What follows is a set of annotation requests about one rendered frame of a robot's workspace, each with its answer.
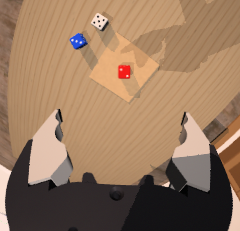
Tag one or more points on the red die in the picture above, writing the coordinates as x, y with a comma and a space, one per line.
124, 72

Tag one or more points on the blue die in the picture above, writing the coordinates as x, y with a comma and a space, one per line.
78, 41

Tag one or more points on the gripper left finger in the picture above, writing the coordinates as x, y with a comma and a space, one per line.
43, 164

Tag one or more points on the white die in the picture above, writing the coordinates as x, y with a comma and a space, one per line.
100, 22

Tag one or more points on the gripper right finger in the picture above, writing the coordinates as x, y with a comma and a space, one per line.
195, 170

